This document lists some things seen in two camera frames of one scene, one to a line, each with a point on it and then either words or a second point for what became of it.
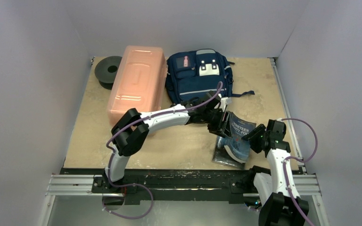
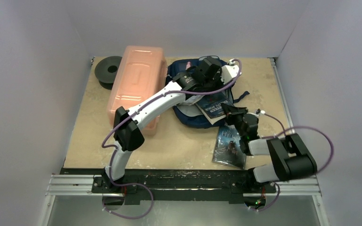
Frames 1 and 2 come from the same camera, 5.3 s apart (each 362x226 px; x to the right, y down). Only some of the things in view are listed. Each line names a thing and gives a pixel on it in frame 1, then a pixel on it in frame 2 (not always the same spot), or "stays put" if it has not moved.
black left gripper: [217, 129] → [218, 76]
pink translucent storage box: [140, 81] stays put
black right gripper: [255, 140] → [234, 113]
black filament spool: [106, 70] stays put
